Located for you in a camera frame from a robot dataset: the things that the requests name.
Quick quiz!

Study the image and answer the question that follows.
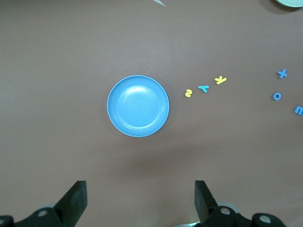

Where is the pale green plate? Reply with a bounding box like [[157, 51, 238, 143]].
[[276, 0, 303, 9]]

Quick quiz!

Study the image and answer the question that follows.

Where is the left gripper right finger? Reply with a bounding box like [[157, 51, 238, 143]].
[[194, 180, 253, 227]]

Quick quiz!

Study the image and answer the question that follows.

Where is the blue plate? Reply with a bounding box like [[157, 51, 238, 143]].
[[107, 75, 170, 137]]

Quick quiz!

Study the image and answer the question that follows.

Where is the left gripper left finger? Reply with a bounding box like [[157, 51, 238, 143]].
[[14, 181, 88, 227]]

